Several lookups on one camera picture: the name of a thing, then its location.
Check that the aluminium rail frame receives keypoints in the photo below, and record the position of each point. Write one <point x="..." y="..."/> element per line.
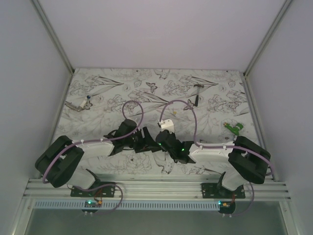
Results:
<point x="163" y="187"/>

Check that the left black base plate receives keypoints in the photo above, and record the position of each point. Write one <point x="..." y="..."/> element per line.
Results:
<point x="98" y="190"/>

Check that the green plastic connector part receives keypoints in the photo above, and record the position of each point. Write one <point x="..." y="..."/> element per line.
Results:
<point x="234" y="129"/>

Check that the grey slotted cable duct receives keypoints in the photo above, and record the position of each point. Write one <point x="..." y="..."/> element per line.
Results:
<point x="130" y="205"/>

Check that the black fuse box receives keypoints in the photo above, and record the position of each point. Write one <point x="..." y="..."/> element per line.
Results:
<point x="147" y="148"/>

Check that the right small circuit board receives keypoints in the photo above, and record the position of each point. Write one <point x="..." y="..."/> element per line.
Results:
<point x="226" y="204"/>

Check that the left small circuit board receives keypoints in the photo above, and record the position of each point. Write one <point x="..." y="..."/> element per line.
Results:
<point x="93" y="204"/>

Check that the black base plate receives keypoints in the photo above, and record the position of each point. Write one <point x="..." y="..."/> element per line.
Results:
<point x="215" y="191"/>
<point x="98" y="190"/>

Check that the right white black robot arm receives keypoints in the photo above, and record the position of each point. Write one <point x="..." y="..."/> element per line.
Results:
<point x="238" y="162"/>

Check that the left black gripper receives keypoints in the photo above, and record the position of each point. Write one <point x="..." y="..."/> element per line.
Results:
<point x="147" y="139"/>

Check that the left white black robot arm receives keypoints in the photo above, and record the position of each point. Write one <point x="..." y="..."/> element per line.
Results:
<point x="59" y="164"/>

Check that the metal clip with blue bead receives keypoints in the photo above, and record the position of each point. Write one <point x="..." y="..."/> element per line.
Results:
<point x="85" y="104"/>

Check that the floral patterned table mat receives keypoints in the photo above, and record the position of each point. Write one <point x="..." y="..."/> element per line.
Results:
<point x="149" y="95"/>

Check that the small black hammer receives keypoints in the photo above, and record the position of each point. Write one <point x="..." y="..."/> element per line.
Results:
<point x="198" y="86"/>

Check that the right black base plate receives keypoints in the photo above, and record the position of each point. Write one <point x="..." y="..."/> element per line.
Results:
<point x="215" y="191"/>

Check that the small circuit board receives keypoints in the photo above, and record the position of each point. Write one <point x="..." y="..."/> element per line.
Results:
<point x="226" y="204"/>
<point x="93" y="204"/>

